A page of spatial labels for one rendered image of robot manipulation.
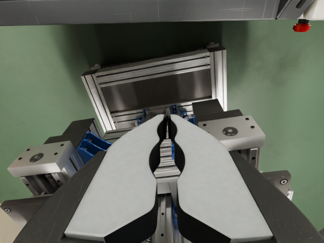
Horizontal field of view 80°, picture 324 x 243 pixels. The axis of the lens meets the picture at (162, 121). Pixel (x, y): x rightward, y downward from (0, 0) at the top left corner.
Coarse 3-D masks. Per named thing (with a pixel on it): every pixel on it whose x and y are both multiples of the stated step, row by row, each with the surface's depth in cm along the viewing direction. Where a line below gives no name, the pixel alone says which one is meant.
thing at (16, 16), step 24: (0, 0) 34; (24, 0) 34; (48, 0) 34; (72, 0) 33; (96, 0) 33; (120, 0) 33; (144, 0) 33; (168, 0) 33; (192, 0) 33; (216, 0) 33; (240, 0) 33; (264, 0) 33; (0, 24) 36; (24, 24) 36; (48, 24) 36; (72, 24) 36
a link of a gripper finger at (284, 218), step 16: (240, 160) 8; (256, 176) 8; (256, 192) 7; (272, 192) 7; (272, 208) 6; (288, 208) 6; (272, 224) 6; (288, 224) 6; (304, 224) 6; (272, 240) 6; (288, 240) 6; (304, 240) 6; (320, 240) 6
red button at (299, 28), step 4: (300, 20) 47; (304, 20) 46; (308, 20) 46; (296, 24) 48; (300, 24) 47; (304, 24) 47; (308, 24) 47; (296, 28) 48; (300, 28) 47; (304, 28) 47; (308, 28) 47
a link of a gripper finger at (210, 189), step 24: (168, 120) 12; (192, 144) 9; (216, 144) 9; (192, 168) 8; (216, 168) 8; (192, 192) 7; (216, 192) 7; (240, 192) 7; (192, 216) 6; (216, 216) 6; (240, 216) 6; (192, 240) 7; (216, 240) 6; (240, 240) 6; (264, 240) 6
